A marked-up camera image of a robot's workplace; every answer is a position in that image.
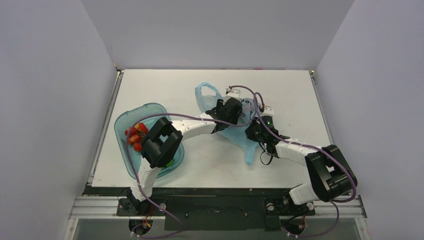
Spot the light blue plastic bag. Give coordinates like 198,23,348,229
194,82,259,165

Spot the red fake fruit bunch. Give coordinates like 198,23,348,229
124,122,149,153

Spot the green fake watermelon ball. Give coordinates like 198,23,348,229
165,159,174,168

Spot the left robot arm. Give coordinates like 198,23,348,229
127,97,243,215

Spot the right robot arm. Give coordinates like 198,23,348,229
245,116,358,214

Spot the teal transparent plastic tray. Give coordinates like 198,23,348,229
114,102,185,179

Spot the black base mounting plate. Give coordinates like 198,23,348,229
83,185,318,233

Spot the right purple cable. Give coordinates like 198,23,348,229
253,92,359,238

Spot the purple cable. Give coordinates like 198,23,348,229
253,92,359,238
124,85,266,239

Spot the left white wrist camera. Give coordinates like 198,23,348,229
224,86,241,101

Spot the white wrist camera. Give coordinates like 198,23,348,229
224,86,241,101
259,105,274,118

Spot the black looped cable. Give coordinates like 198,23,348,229
258,142,275,166

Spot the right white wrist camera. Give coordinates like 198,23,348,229
259,105,274,118

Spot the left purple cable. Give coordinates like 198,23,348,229
124,85,266,239

